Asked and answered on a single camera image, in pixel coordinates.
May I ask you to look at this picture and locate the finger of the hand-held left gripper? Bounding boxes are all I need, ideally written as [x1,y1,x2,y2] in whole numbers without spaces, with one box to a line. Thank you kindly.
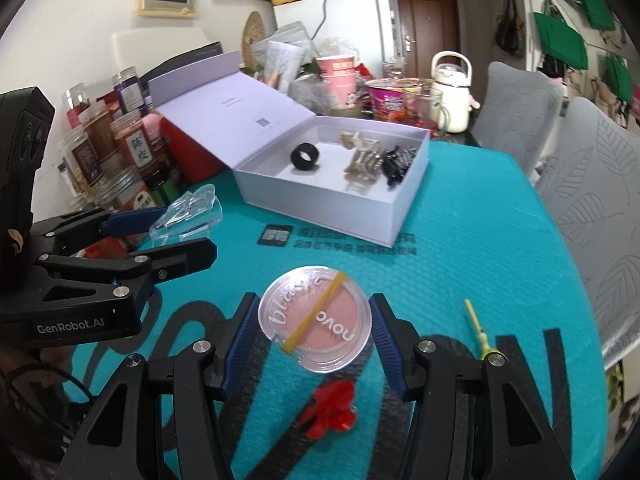
[31,205,168,257]
[30,238,219,312]

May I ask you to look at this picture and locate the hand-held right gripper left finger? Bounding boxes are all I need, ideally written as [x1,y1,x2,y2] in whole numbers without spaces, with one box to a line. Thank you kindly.
[55,292,261,480]

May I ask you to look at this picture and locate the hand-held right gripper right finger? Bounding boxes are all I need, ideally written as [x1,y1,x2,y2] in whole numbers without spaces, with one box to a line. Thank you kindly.
[369,294,591,480]

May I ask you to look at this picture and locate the clear plastic clip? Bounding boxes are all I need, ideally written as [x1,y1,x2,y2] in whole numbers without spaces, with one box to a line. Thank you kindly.
[149,184,223,243]

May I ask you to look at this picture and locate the round pink blush compact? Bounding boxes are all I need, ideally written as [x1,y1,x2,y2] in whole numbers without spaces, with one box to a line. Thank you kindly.
[257,265,373,375]

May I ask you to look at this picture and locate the black plastic ring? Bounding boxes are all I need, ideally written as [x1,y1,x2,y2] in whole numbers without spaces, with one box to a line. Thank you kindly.
[290,143,321,172]

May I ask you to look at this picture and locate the wavy clear hair clip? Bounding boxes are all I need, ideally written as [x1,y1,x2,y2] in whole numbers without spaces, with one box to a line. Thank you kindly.
[342,149,385,196]

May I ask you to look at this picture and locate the white gift box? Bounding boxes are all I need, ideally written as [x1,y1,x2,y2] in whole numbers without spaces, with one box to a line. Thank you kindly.
[147,50,432,248]

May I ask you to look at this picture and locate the beige clear hair claw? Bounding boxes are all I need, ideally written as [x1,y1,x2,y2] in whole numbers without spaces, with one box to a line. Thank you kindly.
[340,130,378,153]

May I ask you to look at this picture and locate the person's left hand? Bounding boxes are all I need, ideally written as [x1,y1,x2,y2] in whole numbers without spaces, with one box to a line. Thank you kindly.
[0,347,72,411]

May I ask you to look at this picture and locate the red canister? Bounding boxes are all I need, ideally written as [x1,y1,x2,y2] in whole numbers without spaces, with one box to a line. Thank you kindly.
[159,115,226,183]

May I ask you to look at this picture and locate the cluster of glass spice jars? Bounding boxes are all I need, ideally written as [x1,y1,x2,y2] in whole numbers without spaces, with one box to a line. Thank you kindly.
[57,66,173,211]

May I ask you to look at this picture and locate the yellow stick lollipop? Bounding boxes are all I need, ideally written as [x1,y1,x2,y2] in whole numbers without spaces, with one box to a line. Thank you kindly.
[464,299,501,361]

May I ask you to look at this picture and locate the teal bubble mat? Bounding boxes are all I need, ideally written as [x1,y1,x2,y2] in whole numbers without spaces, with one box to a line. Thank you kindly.
[65,140,608,480]

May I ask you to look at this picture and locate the white printed paper packet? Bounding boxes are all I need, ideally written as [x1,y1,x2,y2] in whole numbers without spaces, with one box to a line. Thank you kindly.
[265,40,306,93]

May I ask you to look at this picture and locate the woven straw fan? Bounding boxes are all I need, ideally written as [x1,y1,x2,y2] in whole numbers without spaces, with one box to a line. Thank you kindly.
[241,11,266,68]

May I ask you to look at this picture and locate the pink paper cup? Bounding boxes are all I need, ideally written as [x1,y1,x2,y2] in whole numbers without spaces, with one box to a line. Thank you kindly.
[316,54,359,78]
[320,74,360,108]

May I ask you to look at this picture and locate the glass mug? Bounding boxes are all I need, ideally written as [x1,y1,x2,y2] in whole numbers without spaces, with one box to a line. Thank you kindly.
[402,85,453,133]

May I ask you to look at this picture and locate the purple instant noodle bowl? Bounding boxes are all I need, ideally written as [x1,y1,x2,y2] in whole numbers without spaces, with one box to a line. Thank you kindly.
[364,77,426,123]

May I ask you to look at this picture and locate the clear plastic bags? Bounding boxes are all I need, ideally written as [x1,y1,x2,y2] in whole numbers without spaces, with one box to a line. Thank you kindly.
[252,21,361,116]

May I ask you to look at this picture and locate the grey leaf pattern chair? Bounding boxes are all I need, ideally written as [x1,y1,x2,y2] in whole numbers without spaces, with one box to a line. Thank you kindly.
[470,61,568,171]
[537,97,640,356]

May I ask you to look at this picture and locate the white electric kettle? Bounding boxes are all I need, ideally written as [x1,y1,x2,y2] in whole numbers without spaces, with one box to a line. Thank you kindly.
[431,51,481,133]

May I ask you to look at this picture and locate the white fridge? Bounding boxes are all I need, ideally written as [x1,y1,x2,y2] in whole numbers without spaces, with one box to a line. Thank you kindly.
[272,0,406,81]

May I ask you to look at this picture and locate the brown door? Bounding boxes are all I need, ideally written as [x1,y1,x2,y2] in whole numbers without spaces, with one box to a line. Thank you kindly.
[395,0,461,81]

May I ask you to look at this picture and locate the dark hanging bag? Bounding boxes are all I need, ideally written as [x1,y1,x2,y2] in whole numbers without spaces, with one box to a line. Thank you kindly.
[494,0,526,58]

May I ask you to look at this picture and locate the green tote bag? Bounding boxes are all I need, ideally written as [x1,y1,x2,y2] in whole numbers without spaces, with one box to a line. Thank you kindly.
[604,55,635,103]
[567,0,617,31]
[532,12,590,70]

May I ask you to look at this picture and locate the red plastic propeller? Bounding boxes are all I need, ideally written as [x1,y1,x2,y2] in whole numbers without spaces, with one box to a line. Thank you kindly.
[300,380,358,441]

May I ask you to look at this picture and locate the black power cable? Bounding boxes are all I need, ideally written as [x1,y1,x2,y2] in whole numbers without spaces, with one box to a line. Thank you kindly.
[312,0,333,46]

